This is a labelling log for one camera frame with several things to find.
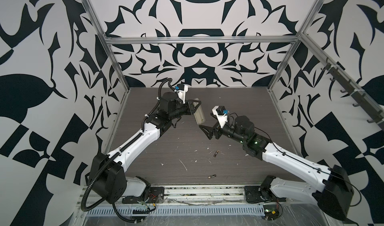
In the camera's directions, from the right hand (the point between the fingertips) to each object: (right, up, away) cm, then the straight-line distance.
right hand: (206, 119), depth 71 cm
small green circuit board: (+31, -44, 0) cm, 53 cm away
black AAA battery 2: (+4, -31, +9) cm, 32 cm away
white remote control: (-3, +2, +4) cm, 5 cm away
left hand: (-2, +10, +3) cm, 10 cm away
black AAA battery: (+7, -22, +16) cm, 28 cm away
